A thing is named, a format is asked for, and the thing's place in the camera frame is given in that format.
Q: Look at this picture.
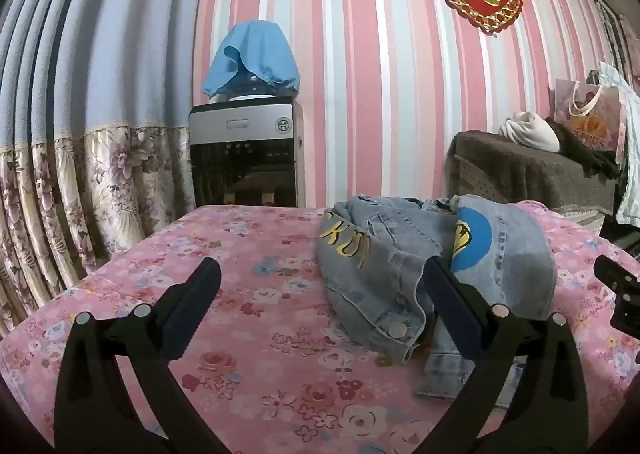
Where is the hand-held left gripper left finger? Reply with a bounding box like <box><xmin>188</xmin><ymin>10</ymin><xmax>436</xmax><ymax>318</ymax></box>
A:
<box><xmin>54</xmin><ymin>257</ymin><xmax>236</xmax><ymax>454</ymax></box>

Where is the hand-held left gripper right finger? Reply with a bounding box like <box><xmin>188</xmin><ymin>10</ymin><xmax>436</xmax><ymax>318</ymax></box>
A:
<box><xmin>422</xmin><ymin>256</ymin><xmax>591</xmax><ymax>454</ymax></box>

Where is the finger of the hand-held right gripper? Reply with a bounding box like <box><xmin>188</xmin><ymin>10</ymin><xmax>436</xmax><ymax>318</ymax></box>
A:
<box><xmin>614</xmin><ymin>295</ymin><xmax>640</xmax><ymax>335</ymax></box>
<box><xmin>595</xmin><ymin>254</ymin><xmax>640</xmax><ymax>296</ymax></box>

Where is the printed denim jacket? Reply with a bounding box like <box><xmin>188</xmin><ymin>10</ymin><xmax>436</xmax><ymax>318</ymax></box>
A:
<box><xmin>317</xmin><ymin>194</ymin><xmax>558</xmax><ymax>400</ymax></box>

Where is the beige patterned cloth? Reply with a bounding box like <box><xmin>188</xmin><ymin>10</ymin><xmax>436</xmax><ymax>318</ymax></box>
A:
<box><xmin>552</xmin><ymin>204</ymin><xmax>608</xmax><ymax>230</ymax></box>

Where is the pink floral bedsheet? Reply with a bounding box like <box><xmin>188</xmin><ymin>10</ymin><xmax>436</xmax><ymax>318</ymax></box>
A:
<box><xmin>0</xmin><ymin>201</ymin><xmax>640</xmax><ymax>454</ymax></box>

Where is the white quilt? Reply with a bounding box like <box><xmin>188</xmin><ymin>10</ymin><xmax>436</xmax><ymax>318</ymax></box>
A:
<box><xmin>597</xmin><ymin>61</ymin><xmax>640</xmax><ymax>227</ymax></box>

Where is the black cloth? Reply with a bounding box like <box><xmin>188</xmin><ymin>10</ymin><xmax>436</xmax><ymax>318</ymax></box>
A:
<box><xmin>545</xmin><ymin>118</ymin><xmax>623</xmax><ymax>180</ymax></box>

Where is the brown blanket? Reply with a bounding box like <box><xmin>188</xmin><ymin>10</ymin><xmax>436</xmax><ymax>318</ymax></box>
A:
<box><xmin>445</xmin><ymin>130</ymin><xmax>618</xmax><ymax>215</ymax></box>

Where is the pink gift bag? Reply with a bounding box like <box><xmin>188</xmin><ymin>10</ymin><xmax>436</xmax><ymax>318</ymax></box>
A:
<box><xmin>554</xmin><ymin>69</ymin><xmax>628</xmax><ymax>160</ymax></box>

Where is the white folded cloth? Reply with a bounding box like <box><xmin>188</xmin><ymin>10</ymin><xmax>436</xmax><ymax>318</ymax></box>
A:
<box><xmin>498</xmin><ymin>111</ymin><xmax>561</xmax><ymax>153</ymax></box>

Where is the silver black water dispenser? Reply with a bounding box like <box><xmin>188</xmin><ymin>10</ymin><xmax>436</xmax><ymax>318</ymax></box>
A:
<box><xmin>188</xmin><ymin>95</ymin><xmax>306</xmax><ymax>209</ymax></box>

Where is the water bottle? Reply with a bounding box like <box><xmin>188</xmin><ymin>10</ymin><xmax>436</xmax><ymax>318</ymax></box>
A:
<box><xmin>220</xmin><ymin>74</ymin><xmax>281</xmax><ymax>102</ymax></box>

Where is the blue floral curtain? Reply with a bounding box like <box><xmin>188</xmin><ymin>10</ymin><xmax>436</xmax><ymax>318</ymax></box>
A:
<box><xmin>0</xmin><ymin>0</ymin><xmax>221</xmax><ymax>335</ymax></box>

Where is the blue cloth cover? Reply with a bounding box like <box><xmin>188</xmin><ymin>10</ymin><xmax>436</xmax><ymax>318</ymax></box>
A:
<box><xmin>202</xmin><ymin>20</ymin><xmax>301</xmax><ymax>97</ymax></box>

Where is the dark framed wall hanging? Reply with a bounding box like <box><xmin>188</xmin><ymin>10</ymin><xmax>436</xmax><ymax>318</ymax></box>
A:
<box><xmin>592</xmin><ymin>0</ymin><xmax>628</xmax><ymax>70</ymax></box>

